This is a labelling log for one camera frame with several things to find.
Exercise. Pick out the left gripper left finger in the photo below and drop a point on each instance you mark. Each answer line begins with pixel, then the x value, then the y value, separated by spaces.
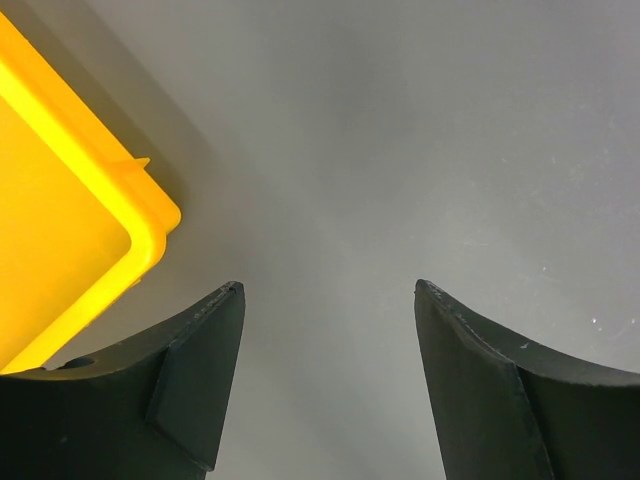
pixel 151 406

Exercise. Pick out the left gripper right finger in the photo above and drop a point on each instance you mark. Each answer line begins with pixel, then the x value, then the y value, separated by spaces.
pixel 507 407

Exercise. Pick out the yellow plastic tray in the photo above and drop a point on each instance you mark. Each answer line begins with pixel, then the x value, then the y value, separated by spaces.
pixel 81 219

